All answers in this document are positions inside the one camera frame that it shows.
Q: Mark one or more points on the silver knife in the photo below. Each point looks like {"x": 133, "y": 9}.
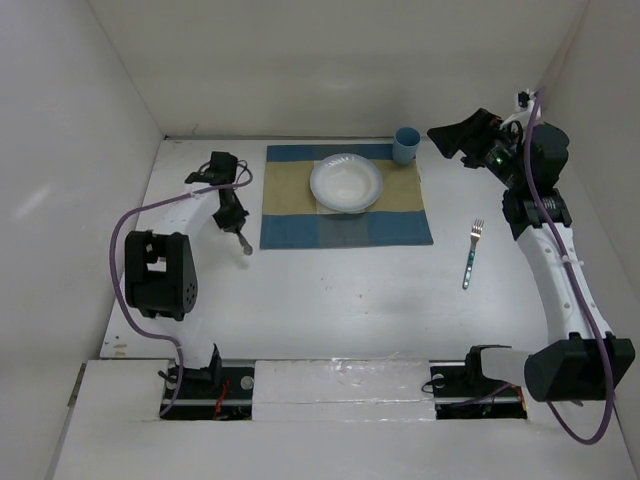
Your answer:
{"x": 246, "y": 246}

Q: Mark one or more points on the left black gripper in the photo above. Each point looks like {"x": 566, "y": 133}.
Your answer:
{"x": 237, "y": 219}

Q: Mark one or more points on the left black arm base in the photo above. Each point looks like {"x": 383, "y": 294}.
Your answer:
{"x": 232, "y": 400}

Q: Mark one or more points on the silver fork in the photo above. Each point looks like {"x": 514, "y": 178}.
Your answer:
{"x": 475, "y": 235}

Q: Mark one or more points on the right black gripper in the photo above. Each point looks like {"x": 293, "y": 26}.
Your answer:
{"x": 468, "y": 133}

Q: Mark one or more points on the white blue-rimmed plate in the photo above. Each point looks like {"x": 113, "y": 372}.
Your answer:
{"x": 346, "y": 183}

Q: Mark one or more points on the blue cup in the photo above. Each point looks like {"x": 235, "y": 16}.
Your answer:
{"x": 406, "y": 142}

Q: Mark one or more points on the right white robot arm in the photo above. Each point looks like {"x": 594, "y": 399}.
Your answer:
{"x": 584, "y": 360}

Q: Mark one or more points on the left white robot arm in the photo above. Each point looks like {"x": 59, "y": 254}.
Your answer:
{"x": 160, "y": 280}

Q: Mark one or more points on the blue beige cloth placemat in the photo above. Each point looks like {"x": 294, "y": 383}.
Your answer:
{"x": 293, "y": 220}

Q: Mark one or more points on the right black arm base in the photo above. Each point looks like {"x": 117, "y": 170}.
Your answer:
{"x": 460, "y": 393}

